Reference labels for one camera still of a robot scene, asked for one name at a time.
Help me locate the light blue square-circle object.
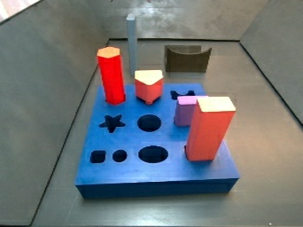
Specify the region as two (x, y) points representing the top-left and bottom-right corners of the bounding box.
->
(127, 13), (138, 75)

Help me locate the orange rectangular peg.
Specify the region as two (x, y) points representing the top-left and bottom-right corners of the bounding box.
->
(184, 97), (235, 161)

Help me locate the red hexagonal peg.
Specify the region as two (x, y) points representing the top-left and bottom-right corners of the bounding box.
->
(98, 46), (126, 105)

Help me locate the purple square peg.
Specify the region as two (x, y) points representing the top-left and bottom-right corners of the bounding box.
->
(174, 96), (203, 127)

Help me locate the red pentagon peg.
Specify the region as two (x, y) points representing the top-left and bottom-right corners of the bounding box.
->
(135, 70), (163, 105)

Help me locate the black curved fixture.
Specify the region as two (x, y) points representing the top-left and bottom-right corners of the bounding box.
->
(164, 45), (212, 73)

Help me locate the blue shape sorter base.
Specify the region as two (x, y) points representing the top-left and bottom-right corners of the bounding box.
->
(75, 83), (239, 199)

